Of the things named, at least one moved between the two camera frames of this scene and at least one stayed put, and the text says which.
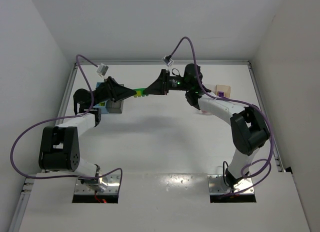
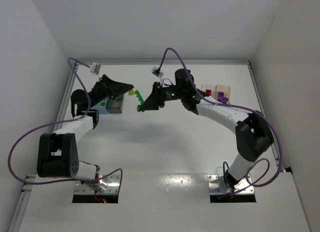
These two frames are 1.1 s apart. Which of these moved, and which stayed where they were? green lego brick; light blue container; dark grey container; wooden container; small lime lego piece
Moved: small lime lego piece; green lego brick
Stayed: light blue container; dark grey container; wooden container
